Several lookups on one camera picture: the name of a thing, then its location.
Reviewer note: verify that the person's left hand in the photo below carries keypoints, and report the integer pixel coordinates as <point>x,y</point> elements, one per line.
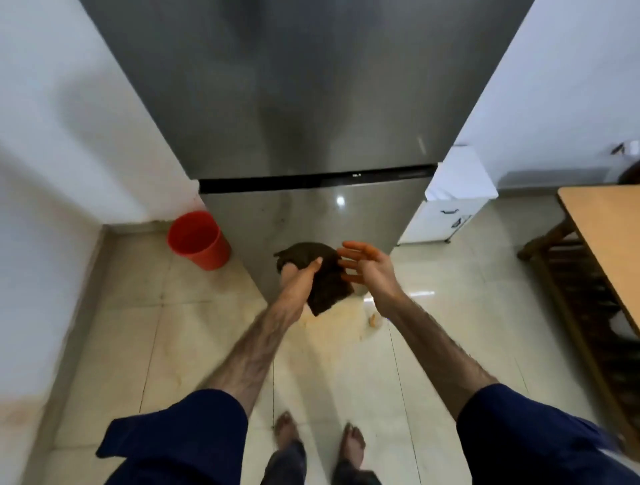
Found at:
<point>295,295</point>

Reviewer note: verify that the person's right hand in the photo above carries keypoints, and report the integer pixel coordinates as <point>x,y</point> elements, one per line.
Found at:
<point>380,277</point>

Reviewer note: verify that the brown checked cloth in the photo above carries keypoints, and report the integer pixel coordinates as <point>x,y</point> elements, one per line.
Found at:
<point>327,290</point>

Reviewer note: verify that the spray bottle blue trigger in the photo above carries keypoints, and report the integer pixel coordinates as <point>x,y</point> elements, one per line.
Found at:
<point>373,320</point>

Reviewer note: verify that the plain silver refrigerator door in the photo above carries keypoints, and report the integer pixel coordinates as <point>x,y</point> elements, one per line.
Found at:
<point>280,220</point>

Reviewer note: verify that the red plastic bucket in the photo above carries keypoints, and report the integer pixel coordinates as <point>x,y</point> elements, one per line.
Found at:
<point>197,240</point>

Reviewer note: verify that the silver refrigerator door with logo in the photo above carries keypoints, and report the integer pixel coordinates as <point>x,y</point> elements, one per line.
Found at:
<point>300,90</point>

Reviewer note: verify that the person's right forearm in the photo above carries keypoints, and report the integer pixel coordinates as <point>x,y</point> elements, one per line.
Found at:
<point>440,360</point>

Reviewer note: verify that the person's left forearm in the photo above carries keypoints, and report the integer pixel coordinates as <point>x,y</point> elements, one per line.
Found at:
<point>250,360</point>

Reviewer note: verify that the grey refrigerator cabinet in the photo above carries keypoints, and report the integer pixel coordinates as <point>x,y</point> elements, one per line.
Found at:
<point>275,182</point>

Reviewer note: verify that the person's left bare foot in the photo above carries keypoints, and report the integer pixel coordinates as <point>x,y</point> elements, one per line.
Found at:
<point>286,429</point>

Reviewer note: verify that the person's bare foot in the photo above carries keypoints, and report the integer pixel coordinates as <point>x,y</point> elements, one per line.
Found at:
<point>286,429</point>
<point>353,444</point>

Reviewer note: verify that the person's right bare foot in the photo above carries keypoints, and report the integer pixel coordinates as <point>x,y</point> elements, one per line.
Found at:
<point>353,444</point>

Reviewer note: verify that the person's left trouser leg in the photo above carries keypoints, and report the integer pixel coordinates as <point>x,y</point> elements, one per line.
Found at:
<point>285,467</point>

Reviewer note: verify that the person's trouser leg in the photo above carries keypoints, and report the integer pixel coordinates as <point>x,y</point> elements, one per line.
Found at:
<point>285,467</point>
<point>355,474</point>

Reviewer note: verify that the person's right trouser leg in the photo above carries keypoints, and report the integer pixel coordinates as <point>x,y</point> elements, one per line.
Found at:
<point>355,474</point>

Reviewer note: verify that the small white cabinet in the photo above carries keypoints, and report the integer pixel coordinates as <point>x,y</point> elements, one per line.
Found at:
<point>465,175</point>

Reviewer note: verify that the dark blue left sleeve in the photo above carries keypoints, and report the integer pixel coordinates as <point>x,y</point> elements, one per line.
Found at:
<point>190,439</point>

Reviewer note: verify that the dark blue sleeve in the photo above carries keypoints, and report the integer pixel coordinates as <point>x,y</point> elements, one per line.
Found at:
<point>190,439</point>
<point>530,439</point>

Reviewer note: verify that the dark blue right sleeve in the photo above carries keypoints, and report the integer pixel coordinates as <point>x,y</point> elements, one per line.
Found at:
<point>530,439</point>

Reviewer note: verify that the light wooden table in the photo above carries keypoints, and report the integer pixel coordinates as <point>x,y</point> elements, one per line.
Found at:
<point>605,225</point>

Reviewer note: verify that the white wall socket with plug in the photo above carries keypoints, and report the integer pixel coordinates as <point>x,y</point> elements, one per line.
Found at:
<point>631,148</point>

